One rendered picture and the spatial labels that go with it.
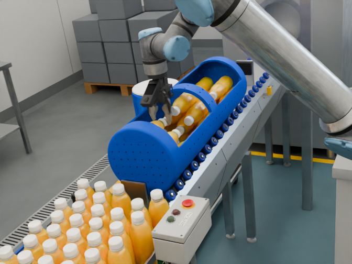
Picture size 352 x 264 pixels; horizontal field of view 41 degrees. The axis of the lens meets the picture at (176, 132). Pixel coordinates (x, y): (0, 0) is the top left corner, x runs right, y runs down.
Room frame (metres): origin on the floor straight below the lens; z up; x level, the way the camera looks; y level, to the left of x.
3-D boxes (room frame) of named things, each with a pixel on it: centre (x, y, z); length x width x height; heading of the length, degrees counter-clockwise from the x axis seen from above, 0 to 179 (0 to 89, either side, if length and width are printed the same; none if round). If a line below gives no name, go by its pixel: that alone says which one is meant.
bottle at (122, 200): (1.35, 0.22, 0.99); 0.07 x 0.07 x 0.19
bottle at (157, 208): (1.28, 0.09, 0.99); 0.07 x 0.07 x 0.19
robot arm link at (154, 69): (1.73, 0.05, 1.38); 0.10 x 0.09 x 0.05; 62
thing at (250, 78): (2.64, -0.45, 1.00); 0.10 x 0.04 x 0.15; 62
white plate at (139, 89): (2.54, 0.08, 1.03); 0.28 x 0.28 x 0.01
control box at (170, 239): (1.15, 0.02, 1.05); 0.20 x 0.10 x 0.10; 152
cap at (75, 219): (1.20, 0.34, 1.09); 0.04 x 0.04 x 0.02
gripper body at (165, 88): (1.73, 0.04, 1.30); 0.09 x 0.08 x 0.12; 152
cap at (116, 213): (1.20, 0.21, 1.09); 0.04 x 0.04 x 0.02
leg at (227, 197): (2.42, -0.26, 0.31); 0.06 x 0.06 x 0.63; 62
